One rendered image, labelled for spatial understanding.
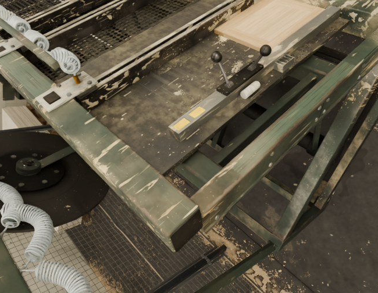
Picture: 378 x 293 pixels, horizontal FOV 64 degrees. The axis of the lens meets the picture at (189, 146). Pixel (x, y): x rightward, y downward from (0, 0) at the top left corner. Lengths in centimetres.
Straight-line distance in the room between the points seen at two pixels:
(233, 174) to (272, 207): 209
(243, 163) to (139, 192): 29
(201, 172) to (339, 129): 92
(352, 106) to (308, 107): 66
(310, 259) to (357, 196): 71
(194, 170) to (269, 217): 206
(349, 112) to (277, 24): 55
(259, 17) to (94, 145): 97
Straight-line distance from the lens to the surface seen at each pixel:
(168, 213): 70
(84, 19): 162
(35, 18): 179
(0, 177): 164
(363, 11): 153
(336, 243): 276
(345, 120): 164
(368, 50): 128
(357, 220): 263
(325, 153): 170
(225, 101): 103
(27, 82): 125
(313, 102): 101
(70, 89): 111
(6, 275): 118
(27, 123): 618
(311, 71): 130
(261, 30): 142
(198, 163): 94
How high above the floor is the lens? 236
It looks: 46 degrees down
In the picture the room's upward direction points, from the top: 104 degrees counter-clockwise
